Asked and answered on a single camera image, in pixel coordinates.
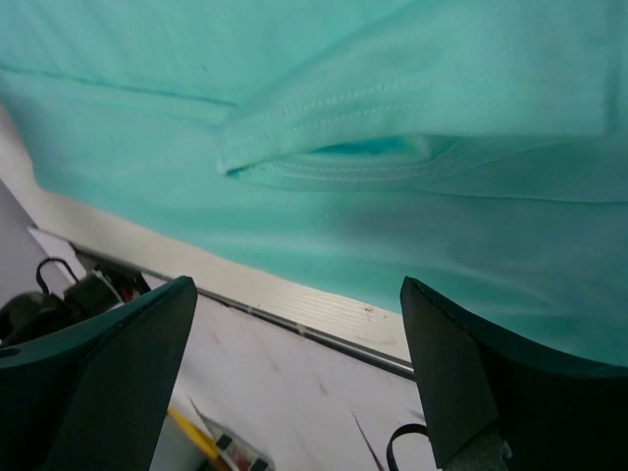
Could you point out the teal t-shirt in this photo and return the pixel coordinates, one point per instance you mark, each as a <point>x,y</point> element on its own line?
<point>477,146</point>

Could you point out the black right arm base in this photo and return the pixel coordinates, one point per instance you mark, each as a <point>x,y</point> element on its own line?
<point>34,314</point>

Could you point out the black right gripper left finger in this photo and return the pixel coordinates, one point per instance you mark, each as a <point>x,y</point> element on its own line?
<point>94,396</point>

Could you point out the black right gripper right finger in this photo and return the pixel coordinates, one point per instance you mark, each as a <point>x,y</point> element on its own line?
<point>494,400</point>

